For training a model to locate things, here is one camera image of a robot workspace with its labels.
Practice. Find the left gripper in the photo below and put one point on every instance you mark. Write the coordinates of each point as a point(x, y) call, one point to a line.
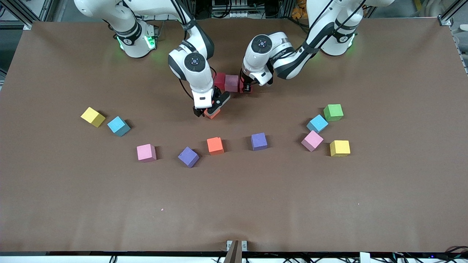
point(244, 83)

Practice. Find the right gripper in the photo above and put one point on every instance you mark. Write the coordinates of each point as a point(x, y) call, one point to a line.
point(216, 99)

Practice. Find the red foam cube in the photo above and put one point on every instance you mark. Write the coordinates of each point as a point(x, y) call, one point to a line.
point(242, 90)
point(220, 80)

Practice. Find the orange foam cube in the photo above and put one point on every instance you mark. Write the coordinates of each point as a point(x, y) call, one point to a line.
point(215, 145)
point(212, 114)

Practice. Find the pink foam cube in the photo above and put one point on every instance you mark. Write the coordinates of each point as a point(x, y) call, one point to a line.
point(231, 83)
point(146, 152)
point(312, 140)

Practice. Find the purple foam cube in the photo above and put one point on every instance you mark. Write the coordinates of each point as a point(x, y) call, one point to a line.
point(188, 156)
point(259, 140)

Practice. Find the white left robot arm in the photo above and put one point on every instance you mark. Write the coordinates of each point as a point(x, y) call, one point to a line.
point(318, 14)

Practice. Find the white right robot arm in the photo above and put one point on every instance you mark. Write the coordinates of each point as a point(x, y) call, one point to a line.
point(201, 82)

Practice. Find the white power strip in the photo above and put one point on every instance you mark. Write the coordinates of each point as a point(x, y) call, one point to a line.
point(239, 14)

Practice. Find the blue foam cube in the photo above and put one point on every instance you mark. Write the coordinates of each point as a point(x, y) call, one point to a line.
point(117, 125)
point(317, 123)

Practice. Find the green foam cube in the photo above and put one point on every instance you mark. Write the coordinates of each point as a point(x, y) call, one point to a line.
point(333, 111)

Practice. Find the paper table cover sheet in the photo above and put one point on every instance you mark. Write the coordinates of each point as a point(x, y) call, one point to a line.
point(234, 201)

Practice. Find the yellow foam cube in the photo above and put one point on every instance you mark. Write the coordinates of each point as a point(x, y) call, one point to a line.
point(339, 147)
point(92, 116)

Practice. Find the white tag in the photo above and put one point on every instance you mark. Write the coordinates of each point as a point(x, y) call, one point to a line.
point(365, 258)

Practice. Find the metal table edge bracket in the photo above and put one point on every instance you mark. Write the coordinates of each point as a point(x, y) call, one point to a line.
point(243, 245)

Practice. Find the aluminium frame profile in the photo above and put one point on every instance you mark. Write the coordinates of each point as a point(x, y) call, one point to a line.
point(448, 16)
point(45, 9)

